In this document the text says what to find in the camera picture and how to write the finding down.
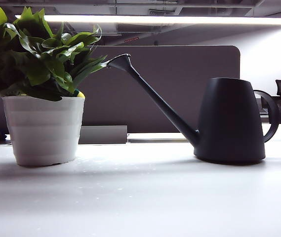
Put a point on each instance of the long ceiling light strip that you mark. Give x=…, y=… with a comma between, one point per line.
x=155, y=19

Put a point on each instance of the dark grey watering can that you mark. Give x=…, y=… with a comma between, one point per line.
x=229, y=118

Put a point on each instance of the green leafy plant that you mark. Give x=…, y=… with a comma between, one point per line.
x=39, y=61

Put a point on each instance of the white ribbed plant pot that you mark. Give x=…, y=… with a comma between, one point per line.
x=44, y=130

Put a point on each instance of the yellow plant tag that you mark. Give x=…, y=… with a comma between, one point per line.
x=81, y=94

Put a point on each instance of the wide grey desk divider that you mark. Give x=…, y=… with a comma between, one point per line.
x=167, y=81

